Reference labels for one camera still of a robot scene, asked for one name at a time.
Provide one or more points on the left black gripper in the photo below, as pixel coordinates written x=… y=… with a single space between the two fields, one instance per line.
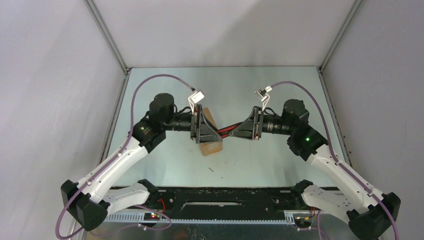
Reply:
x=200 y=129

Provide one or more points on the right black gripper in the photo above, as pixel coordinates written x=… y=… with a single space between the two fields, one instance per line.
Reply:
x=250 y=128

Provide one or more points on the brown cardboard express box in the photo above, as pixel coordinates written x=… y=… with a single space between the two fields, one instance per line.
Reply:
x=213 y=147

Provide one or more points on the red black utility knife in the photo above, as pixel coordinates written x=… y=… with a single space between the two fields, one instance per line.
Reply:
x=225 y=132

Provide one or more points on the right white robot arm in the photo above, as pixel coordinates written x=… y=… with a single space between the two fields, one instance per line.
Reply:
x=365 y=209

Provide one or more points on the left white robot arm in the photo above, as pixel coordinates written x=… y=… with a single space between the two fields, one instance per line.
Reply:
x=91 y=199

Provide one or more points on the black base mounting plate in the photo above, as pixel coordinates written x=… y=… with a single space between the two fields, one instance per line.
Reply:
x=227 y=203

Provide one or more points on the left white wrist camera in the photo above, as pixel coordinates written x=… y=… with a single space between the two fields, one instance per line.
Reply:
x=194 y=98

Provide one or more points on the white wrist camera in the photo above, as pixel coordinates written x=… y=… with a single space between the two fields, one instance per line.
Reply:
x=194 y=98
x=264 y=96

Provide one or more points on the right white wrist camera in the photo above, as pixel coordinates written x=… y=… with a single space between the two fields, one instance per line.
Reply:
x=264 y=96

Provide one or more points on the grey slotted cable duct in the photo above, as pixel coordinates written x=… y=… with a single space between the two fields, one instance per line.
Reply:
x=147 y=217

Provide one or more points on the left aluminium frame post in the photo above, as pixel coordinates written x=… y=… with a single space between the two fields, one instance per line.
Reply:
x=106 y=34

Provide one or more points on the aluminium frame post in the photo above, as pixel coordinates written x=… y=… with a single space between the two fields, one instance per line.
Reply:
x=355 y=8
x=106 y=34

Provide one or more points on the right aluminium frame post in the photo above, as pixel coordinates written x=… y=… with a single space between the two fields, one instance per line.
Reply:
x=355 y=8

